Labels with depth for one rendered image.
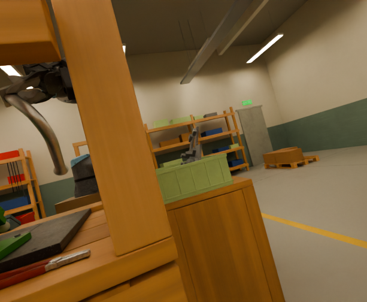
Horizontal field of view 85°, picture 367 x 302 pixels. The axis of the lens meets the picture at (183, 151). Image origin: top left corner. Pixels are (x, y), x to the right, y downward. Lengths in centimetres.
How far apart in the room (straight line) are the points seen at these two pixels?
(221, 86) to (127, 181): 763
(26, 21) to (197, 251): 107
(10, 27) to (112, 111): 15
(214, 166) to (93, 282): 85
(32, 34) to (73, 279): 32
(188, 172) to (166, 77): 631
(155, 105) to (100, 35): 642
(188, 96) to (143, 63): 182
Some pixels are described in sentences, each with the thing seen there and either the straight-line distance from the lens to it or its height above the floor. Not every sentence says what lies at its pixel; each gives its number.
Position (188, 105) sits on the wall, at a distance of 709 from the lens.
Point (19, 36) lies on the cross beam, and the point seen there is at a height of 119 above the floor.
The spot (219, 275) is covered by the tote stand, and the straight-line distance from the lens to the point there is 123.
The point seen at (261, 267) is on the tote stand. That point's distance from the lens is 130.
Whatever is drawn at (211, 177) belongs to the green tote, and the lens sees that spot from 108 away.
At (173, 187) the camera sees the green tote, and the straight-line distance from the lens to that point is 105.
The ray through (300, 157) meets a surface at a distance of 593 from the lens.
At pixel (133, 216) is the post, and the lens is 34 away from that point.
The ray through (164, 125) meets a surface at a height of 204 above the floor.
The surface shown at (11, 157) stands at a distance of 627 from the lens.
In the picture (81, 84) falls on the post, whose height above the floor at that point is 115.
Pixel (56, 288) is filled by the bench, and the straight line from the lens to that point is 37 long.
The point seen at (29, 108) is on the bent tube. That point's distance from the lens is 67.
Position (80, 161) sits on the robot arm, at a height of 112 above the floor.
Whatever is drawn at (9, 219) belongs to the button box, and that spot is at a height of 94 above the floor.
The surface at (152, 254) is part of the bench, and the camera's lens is 35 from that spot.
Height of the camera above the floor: 100
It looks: 2 degrees up
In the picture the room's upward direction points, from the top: 15 degrees counter-clockwise
